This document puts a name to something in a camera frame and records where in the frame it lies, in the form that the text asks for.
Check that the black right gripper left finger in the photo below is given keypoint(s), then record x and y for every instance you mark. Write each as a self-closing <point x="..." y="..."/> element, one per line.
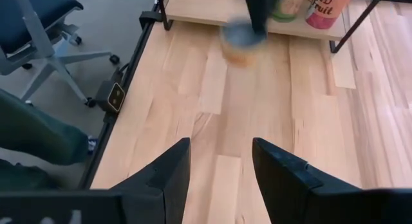
<point x="161" y="198"/>

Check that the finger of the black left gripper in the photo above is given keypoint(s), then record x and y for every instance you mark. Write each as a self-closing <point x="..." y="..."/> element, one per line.
<point x="257" y="11"/>

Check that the black table-level camera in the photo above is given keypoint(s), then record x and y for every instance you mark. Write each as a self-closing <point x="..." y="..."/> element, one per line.
<point x="111" y="95"/>

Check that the tall green Orange can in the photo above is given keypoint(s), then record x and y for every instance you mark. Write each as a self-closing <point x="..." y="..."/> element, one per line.
<point x="288" y="6"/>

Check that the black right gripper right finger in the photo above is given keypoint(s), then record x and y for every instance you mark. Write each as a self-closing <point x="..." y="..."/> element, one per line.
<point x="289" y="192"/>

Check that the pink Mixed Fruit can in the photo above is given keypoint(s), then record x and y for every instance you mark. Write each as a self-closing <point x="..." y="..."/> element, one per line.
<point x="325" y="11"/>

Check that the person's leg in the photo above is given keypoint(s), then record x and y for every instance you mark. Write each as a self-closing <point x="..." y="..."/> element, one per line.
<point x="38" y="134"/>
<point x="22" y="177"/>

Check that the black aluminium table frame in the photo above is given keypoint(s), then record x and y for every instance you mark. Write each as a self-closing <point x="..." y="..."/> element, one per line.
<point x="149" y="19"/>

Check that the grey office chair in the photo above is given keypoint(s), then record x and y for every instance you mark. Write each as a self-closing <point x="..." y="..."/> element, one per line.
<point x="32" y="21"/>

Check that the wooden shelf with black frame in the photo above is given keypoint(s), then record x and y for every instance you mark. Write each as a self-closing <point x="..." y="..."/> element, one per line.
<point x="199" y="6"/>

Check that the green peach-print can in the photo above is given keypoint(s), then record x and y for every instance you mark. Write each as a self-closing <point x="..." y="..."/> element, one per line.
<point x="239" y="47"/>

